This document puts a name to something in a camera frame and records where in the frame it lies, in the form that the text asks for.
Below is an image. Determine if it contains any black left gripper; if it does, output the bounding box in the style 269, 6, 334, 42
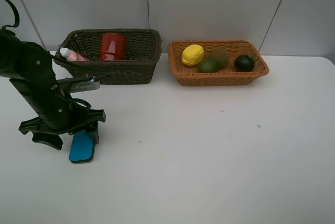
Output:
9, 79, 106, 151

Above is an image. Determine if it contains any blue whiteboard eraser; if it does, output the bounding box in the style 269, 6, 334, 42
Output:
69, 130, 95, 164

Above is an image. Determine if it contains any pink bottle white cap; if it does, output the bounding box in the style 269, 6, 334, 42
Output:
60, 48, 88, 62

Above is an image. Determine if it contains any red plastic cup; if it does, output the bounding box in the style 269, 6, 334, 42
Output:
99, 32, 127, 61

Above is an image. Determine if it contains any yellow lemon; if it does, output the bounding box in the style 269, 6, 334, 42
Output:
182, 44, 205, 67

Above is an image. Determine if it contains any green lime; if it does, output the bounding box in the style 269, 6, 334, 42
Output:
198, 57, 220, 73

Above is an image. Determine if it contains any brown kiwi fruit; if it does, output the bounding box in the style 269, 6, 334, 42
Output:
211, 48, 229, 70

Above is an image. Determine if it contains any dark mangosteen fruit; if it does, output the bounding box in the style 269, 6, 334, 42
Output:
233, 53, 255, 72

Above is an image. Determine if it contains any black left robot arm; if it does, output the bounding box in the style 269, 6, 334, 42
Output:
1, 29, 106, 150

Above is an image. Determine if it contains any dark brown wicker basket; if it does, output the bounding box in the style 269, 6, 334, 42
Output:
54, 28, 162, 85

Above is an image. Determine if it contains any orange wicker basket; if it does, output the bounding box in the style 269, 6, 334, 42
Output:
168, 40, 269, 86

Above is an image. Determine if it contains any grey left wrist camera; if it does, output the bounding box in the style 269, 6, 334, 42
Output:
57, 75, 101, 93

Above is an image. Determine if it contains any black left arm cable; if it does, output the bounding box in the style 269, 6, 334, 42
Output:
0, 0, 116, 109

